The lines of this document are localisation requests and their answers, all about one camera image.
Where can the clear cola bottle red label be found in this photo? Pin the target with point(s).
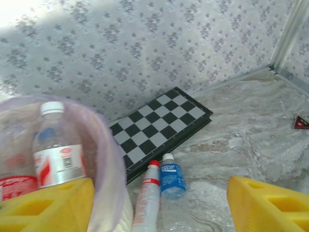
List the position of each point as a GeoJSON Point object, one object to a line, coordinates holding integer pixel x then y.
{"type": "Point", "coordinates": [17, 186]}

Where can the aluminium floor rail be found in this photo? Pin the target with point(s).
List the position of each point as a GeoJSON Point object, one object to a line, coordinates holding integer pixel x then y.
{"type": "Point", "coordinates": [294, 82]}
{"type": "Point", "coordinates": [229, 81]}

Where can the milky white bottle red cap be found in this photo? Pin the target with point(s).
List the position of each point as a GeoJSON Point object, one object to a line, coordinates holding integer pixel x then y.
{"type": "Point", "coordinates": [147, 205]}

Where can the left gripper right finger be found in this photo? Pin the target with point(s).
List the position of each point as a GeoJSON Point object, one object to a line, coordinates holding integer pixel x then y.
{"type": "Point", "coordinates": [260, 212]}

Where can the clear bottle red white label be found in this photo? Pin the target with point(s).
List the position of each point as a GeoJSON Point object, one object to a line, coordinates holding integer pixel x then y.
{"type": "Point", "coordinates": [58, 159]}

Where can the white trash bin with liner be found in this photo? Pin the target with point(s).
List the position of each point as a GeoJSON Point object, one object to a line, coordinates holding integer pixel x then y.
{"type": "Point", "coordinates": [103, 145]}

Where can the black grey chessboard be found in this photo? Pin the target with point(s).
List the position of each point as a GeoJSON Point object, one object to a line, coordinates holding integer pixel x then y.
{"type": "Point", "coordinates": [157, 125]}

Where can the aluminium frame post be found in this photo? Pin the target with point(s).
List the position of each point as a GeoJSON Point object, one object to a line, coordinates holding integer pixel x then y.
{"type": "Point", "coordinates": [288, 33]}

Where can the blue label sports drink bottle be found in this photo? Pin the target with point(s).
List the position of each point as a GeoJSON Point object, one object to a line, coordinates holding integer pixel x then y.
{"type": "Point", "coordinates": [172, 181]}

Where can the red black triangle card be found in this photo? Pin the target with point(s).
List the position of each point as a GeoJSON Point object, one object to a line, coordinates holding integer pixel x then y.
{"type": "Point", "coordinates": [303, 123]}

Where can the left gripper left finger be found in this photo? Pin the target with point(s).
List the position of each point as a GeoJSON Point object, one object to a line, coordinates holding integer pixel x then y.
{"type": "Point", "coordinates": [60, 212]}

